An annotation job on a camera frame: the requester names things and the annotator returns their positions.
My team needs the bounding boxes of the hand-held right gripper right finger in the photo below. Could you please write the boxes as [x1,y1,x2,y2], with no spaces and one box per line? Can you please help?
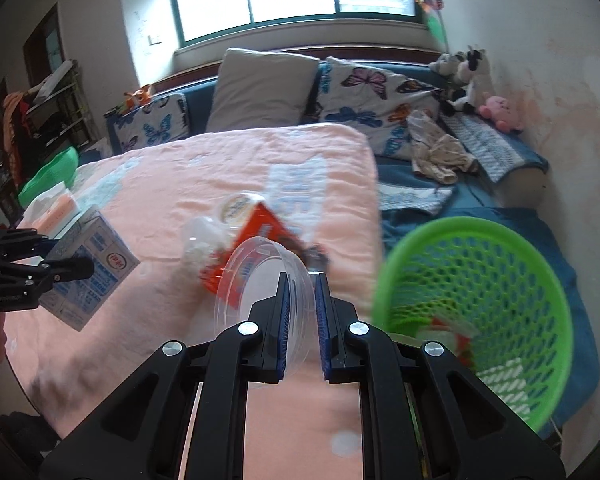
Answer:
[314,271,566,480]

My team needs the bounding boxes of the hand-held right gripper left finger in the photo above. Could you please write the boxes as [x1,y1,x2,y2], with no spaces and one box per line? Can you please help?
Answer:
[39,271,292,480]

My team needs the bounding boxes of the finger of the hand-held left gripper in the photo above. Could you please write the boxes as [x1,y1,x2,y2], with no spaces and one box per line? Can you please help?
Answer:
[0,257,95,291]
[0,228,51,261]

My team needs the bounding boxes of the white milk carton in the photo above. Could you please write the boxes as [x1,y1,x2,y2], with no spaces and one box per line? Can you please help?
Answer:
[39,205,142,332]

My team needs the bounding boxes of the clear plastic cup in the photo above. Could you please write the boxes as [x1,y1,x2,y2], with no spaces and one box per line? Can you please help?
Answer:
[214,236,315,380]

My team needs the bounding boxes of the red printed plastic cup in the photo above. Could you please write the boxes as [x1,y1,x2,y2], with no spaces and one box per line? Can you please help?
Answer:
[430,316,478,361]

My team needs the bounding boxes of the green plastic basket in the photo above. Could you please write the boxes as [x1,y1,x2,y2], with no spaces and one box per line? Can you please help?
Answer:
[371,216,574,433]

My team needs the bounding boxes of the pink tissue pack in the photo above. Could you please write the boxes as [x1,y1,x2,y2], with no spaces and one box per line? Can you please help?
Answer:
[20,182,81,241]

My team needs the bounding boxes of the green plastic tub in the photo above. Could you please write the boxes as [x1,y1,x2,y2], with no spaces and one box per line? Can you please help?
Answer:
[18,146,79,206]

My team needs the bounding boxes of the orange snack packet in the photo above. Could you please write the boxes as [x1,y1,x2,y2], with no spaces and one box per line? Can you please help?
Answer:
[200,202,328,311]

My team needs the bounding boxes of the clear cup with printed lid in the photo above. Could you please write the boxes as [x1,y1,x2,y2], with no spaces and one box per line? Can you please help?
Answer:
[182,192,266,273]

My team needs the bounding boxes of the dark cloth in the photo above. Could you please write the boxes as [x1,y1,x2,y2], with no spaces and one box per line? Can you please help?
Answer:
[0,410,63,461]

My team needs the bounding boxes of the metal storage rack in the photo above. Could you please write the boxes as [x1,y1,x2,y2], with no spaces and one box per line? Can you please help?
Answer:
[0,60,106,171]

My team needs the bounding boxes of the pink printed blanket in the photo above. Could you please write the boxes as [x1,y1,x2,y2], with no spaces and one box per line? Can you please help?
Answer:
[2,122,381,480]

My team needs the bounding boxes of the blue white knitted cloth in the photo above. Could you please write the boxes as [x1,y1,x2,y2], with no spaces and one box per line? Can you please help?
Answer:
[377,182,456,216]

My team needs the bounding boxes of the butterfly print pillow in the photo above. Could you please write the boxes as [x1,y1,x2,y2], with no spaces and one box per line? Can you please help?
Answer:
[310,56,443,158]
[105,92,188,156]

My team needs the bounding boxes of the white rolled paper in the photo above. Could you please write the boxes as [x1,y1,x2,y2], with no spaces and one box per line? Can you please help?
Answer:
[30,60,78,101]

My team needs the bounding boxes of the orange plush toy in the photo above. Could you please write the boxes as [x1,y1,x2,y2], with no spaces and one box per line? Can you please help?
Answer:
[122,84,156,111]

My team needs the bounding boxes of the beige crumpled garment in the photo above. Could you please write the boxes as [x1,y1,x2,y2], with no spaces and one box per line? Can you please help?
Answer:
[407,109,478,185]

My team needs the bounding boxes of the blue sofa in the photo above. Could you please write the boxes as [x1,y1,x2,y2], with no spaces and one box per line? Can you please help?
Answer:
[105,62,596,426]

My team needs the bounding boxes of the grey pillow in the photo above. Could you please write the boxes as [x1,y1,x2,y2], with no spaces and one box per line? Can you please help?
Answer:
[206,48,321,135]

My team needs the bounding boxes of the blue white patterned towel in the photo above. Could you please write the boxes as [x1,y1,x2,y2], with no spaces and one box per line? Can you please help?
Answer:
[440,112,523,183]

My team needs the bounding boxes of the pink plush toy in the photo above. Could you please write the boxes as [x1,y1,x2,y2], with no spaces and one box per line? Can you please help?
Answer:
[477,95,526,133]

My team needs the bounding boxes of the grey plush toy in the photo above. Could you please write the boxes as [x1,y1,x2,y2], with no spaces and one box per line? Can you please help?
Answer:
[428,53,461,78]

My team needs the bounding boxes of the black and white cow plush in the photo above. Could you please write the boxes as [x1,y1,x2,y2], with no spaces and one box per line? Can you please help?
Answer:
[440,47,493,116]

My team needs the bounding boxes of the colourful pinwheel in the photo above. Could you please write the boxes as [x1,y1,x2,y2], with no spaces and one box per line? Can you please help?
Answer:
[412,0,453,56]

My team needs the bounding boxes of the wooden door frame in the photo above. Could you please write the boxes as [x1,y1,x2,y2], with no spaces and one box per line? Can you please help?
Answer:
[22,2,73,96]

